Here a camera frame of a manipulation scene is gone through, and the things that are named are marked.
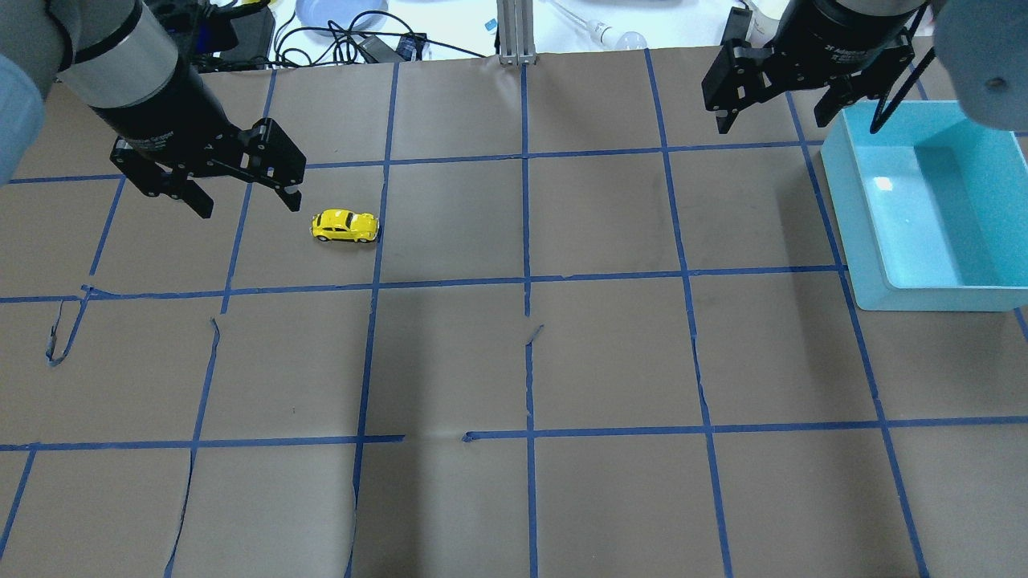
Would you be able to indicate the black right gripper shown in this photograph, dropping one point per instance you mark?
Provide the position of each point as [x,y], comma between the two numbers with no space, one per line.
[845,34]

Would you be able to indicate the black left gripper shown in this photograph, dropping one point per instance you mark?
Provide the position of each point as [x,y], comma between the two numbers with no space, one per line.
[158,109]

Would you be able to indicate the yellow toy beetle car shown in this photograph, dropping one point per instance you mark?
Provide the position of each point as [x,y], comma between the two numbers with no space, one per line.
[344,225]

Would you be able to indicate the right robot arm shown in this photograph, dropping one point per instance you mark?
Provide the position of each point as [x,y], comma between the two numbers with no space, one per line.
[982,46]

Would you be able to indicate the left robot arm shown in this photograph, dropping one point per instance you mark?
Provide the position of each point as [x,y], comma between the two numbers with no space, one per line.
[122,64]

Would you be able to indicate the black power adapter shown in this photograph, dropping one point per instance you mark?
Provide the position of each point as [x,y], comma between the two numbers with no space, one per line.
[238,37]

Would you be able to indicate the light blue plastic bin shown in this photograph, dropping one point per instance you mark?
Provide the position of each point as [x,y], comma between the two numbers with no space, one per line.
[931,209]

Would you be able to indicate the white light bulb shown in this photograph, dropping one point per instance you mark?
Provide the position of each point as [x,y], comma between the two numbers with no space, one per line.
[613,38]

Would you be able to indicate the aluminium frame post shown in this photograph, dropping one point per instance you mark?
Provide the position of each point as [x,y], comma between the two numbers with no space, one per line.
[515,39]

